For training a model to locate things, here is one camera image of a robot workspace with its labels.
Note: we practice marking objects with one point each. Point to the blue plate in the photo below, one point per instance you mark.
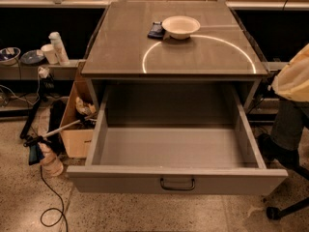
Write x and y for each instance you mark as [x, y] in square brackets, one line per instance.
[32, 57]

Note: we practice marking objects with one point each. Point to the white paper bowl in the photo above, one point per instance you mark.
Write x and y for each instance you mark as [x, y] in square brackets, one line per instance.
[180, 27]

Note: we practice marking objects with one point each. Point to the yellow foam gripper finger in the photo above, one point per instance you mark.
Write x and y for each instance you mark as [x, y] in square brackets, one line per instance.
[292, 83]

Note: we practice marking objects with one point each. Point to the grabber tool with handle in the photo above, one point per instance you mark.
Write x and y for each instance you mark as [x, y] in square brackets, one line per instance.
[33, 141]

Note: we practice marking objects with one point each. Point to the grey drawer cabinet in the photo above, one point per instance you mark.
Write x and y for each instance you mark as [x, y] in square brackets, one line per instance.
[219, 50]

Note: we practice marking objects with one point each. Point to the grey top drawer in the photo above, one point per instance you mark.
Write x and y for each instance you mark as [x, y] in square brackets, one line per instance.
[174, 138]

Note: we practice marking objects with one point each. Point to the dark blue snack packet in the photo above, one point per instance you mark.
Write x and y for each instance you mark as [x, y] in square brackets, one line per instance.
[157, 31]

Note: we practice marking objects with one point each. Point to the white paper cup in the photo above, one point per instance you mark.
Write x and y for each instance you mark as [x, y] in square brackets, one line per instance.
[49, 53]

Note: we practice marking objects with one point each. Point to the plastic bottle on floor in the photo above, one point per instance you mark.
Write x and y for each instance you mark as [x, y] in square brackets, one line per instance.
[50, 148]

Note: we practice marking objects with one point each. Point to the white cylindrical canister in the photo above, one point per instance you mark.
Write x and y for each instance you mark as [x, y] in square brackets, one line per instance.
[59, 48]

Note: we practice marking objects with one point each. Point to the cardboard box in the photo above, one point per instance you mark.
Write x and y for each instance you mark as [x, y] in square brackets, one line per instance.
[78, 132]

